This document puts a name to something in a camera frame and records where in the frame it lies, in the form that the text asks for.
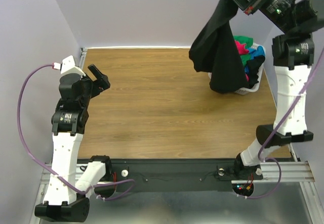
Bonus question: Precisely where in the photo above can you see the black t shirt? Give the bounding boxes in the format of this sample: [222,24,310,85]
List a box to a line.
[189,0,249,94]
[246,55,265,89]

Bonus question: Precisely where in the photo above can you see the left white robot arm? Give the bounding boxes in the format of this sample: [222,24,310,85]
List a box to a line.
[34,64,113,222]

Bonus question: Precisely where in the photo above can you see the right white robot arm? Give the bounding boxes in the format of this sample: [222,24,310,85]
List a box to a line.
[233,0,323,178]

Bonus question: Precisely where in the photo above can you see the green t shirt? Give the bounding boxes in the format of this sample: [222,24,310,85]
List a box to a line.
[233,36,253,67]

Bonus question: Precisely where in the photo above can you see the blue t shirt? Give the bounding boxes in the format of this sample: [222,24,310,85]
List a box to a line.
[244,46,265,72]

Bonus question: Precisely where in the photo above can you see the pink t shirt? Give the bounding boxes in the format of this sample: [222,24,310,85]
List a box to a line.
[235,40,249,55]

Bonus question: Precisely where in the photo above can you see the black t shirt in basket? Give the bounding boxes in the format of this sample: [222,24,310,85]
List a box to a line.
[246,55,265,89]

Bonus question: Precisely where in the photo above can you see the white plastic laundry basket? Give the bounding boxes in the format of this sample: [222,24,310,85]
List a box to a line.
[209,36,266,95]

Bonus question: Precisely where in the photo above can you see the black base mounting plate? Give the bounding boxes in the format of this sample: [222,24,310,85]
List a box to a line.
[102,158,263,193]

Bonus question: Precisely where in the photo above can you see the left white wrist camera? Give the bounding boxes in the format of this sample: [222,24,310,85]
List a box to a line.
[60,55,86,77]

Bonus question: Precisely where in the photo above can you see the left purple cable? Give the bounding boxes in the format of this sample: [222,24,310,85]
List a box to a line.
[17,63,136,201]

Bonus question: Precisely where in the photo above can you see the purple cable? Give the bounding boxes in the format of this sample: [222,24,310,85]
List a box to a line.
[236,49,324,200]
[17,63,136,201]

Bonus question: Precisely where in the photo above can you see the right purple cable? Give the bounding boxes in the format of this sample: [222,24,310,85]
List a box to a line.
[236,49,324,200]

